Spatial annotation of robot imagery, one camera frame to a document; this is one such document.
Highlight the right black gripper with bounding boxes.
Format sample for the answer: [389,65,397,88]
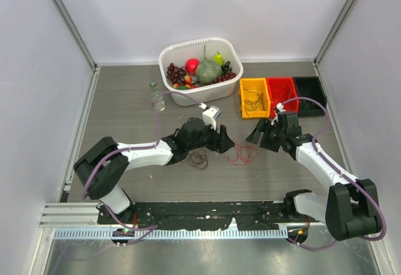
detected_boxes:
[246,117,286,153]

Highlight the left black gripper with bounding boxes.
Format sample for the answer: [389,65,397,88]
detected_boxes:
[187,118,234,153]

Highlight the dark brown wire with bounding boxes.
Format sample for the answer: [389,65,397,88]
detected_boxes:
[187,149,209,171]

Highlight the thin black wire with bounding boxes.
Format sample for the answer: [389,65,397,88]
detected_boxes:
[299,82,323,112]

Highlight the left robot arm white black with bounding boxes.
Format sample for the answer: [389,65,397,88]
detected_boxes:
[73,118,235,224]

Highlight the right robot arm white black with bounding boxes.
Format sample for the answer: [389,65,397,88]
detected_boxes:
[246,112,384,241]

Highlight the yellow storage bin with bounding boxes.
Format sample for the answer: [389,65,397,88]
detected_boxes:
[239,78,271,119]

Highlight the red storage bin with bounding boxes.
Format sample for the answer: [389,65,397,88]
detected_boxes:
[266,77,298,118]

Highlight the red cherry bunch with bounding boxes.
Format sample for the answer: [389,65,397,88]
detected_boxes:
[199,72,237,87]

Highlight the black storage bin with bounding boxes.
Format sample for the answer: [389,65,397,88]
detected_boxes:
[293,76,327,117]

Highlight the dark purple grape bunch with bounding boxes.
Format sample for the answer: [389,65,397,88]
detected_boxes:
[221,61,232,75]

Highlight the green netted melon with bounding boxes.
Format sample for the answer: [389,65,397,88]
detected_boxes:
[195,60,222,83]

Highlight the small peaches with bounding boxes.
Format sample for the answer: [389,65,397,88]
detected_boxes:
[171,75,199,90]

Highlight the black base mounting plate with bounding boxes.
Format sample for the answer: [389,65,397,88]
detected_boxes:
[96,201,316,231]

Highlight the clear glass bottle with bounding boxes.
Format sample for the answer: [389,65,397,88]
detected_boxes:
[149,81,165,112]

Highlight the green pear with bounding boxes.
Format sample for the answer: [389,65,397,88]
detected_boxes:
[212,52,224,66]

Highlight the dark red grape bunch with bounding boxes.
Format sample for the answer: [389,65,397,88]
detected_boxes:
[166,63,187,83]

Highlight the red pomegranate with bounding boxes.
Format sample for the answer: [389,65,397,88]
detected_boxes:
[185,58,200,75]

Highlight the white plastic basket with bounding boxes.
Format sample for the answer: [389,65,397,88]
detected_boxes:
[159,37,244,106]

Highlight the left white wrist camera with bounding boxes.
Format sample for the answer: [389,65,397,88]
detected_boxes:
[202,106,221,130]

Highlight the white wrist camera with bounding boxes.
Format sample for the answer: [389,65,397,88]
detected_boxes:
[274,103,286,113]
[202,106,221,130]

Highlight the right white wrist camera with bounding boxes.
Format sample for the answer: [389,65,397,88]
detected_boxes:
[274,103,286,113]

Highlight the white slotted cable duct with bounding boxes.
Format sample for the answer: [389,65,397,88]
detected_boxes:
[53,227,288,241]

